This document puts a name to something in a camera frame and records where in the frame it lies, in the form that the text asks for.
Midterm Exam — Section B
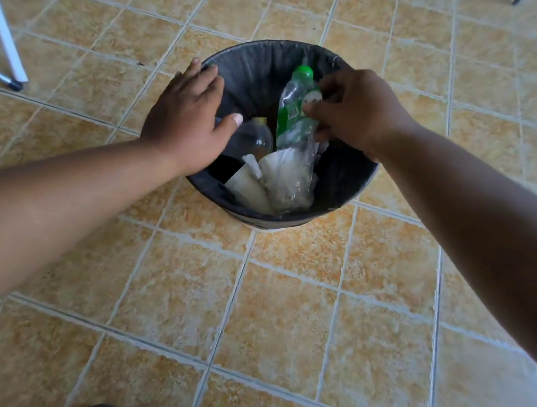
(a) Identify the white paper cup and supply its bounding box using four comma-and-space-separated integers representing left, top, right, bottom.
221, 159, 282, 216
253, 143, 306, 205

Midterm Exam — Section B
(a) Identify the white tissue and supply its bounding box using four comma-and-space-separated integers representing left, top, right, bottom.
239, 152, 266, 181

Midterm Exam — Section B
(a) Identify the green-label water bottle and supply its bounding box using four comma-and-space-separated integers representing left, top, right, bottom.
263, 62, 334, 220

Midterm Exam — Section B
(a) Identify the person's left hand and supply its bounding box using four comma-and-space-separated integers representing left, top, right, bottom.
134, 52, 252, 185

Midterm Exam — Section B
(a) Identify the clear plastic cup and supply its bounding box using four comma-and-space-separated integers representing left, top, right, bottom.
210, 114, 278, 165

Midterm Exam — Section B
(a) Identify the person's right hand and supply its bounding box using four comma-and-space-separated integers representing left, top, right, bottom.
296, 61, 426, 167

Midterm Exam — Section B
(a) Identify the person's left forearm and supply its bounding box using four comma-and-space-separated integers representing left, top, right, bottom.
0, 118, 191, 370

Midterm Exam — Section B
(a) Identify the black bin with liner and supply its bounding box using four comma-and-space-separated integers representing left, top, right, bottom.
178, 29, 395, 246

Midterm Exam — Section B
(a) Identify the person's right forearm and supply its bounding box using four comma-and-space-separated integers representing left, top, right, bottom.
346, 116, 537, 383

